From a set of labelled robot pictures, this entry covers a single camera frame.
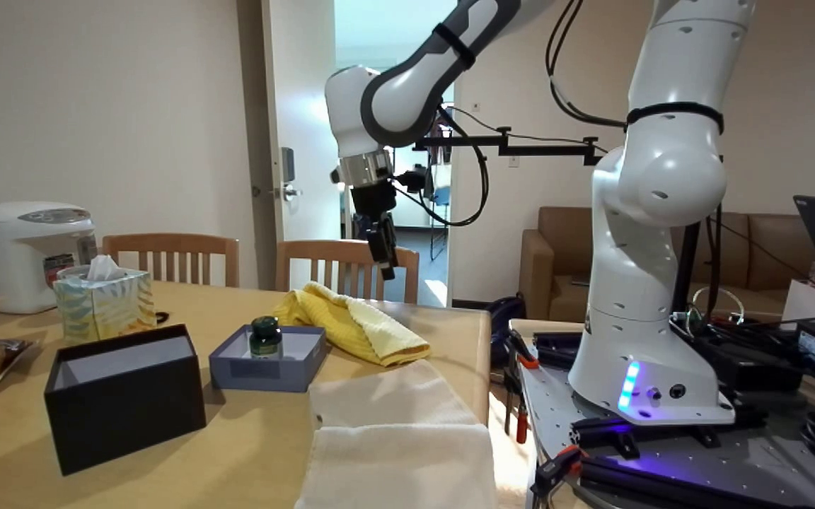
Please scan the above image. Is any metal door handle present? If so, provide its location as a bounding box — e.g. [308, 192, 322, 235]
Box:
[278, 145, 304, 207]

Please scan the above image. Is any beige cloth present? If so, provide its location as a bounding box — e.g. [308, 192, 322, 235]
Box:
[294, 363, 502, 509]

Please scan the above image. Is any black control box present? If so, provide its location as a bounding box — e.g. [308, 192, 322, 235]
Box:
[696, 319, 808, 395]

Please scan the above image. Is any dark green small jar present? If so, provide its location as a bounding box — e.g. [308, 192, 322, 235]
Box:
[246, 315, 287, 358]

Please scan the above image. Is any white electric water boiler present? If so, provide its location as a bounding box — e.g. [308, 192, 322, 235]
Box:
[0, 202, 100, 317]

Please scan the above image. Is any grey robot mounting plate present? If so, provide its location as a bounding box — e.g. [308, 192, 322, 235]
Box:
[508, 317, 815, 509]

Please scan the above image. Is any patterned tissue box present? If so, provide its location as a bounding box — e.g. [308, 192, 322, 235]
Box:
[52, 252, 158, 344]

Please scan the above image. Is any black stand pole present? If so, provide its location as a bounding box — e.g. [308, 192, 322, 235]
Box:
[672, 211, 726, 317]

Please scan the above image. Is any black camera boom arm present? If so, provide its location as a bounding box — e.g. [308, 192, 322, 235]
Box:
[414, 124, 603, 166]

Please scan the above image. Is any dark blue bag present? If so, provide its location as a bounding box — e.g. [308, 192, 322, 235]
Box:
[486, 295, 526, 375]

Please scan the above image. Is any wooden chair with dark cushion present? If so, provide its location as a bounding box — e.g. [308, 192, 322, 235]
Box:
[100, 231, 240, 292]
[274, 237, 421, 306]

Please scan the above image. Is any white door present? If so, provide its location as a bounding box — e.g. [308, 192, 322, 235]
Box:
[236, 0, 345, 292]

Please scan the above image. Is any black open box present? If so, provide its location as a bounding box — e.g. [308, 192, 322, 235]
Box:
[44, 323, 209, 479]

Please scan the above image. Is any grey blue shallow box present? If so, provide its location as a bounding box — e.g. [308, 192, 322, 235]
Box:
[208, 323, 329, 395]

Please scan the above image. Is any orange black clamp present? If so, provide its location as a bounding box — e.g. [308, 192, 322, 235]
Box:
[513, 401, 535, 448]
[532, 442, 593, 494]
[511, 329, 544, 373]

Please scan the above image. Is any white paper sheet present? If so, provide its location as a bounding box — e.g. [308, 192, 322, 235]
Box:
[781, 276, 815, 329]

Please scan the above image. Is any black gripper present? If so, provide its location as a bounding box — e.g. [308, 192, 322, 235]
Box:
[345, 179, 403, 282]

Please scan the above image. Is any yellow towel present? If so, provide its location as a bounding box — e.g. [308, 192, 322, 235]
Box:
[274, 281, 434, 370]

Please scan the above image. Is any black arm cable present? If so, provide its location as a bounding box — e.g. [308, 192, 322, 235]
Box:
[544, 0, 634, 129]

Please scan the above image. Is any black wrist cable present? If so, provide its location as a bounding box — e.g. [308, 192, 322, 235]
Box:
[392, 105, 492, 230]

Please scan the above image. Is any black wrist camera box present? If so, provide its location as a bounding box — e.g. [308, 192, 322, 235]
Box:
[392, 163, 437, 199]

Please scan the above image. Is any brown sofa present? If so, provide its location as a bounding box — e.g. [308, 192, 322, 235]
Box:
[518, 203, 815, 323]

